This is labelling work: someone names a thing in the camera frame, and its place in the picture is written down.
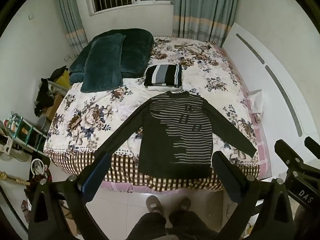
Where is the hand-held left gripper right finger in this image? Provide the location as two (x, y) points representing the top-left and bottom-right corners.
(211, 151), (294, 240)

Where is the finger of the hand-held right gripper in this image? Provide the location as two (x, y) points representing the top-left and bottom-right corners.
(304, 136), (320, 160)
(274, 139), (303, 172)

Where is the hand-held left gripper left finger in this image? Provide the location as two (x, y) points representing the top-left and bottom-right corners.
(28, 151), (112, 240)

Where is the dark striped sweater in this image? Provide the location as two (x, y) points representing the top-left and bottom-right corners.
(96, 91), (258, 180)

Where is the brown checked bed sheet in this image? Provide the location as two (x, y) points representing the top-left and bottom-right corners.
(46, 152), (260, 193)

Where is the white headboard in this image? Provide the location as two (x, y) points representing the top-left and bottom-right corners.
(221, 22), (320, 180)

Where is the person's right shoe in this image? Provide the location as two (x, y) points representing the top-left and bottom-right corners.
(169, 196), (192, 217)

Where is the person's shoe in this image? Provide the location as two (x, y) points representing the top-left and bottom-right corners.
(146, 195), (164, 214)
(169, 196), (192, 217)

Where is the person's left shoe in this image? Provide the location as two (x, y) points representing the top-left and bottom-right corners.
(146, 195), (164, 214)

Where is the person's left leg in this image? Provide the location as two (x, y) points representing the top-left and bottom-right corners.
(122, 211), (167, 240)

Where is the grey bin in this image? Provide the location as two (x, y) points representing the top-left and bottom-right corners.
(37, 115), (48, 132)

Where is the teal storage shelf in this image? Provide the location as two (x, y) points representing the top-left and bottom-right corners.
(5, 112), (49, 155)

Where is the bamboo stick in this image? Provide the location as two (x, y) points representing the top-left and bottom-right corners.
(0, 171), (31, 186)

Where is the cardboard box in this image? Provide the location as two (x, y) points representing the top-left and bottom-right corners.
(46, 94), (63, 121)

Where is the white metal rack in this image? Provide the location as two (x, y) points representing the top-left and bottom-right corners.
(47, 80), (67, 96)

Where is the yellow bag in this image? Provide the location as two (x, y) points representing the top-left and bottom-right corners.
(56, 70), (72, 92)

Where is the folded white garment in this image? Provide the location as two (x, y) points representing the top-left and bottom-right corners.
(146, 84), (182, 92)

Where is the dark green pillow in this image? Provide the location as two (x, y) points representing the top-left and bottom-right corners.
(80, 33), (127, 93)

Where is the floral bedspread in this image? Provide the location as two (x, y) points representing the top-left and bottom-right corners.
(43, 35), (259, 167)

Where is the folded black grey striped sweater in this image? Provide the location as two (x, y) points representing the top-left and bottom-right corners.
(144, 64), (183, 88)

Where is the dark green folded blanket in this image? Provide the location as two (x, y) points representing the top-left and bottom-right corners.
(69, 28), (154, 84)

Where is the narrow striped grey curtain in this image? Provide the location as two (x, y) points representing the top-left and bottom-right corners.
(55, 0), (88, 55)

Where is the wide striped grey curtain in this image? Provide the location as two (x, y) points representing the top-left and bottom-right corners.
(172, 0), (242, 47)

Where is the white coiled cable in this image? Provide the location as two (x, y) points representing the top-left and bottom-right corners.
(30, 158), (47, 175)

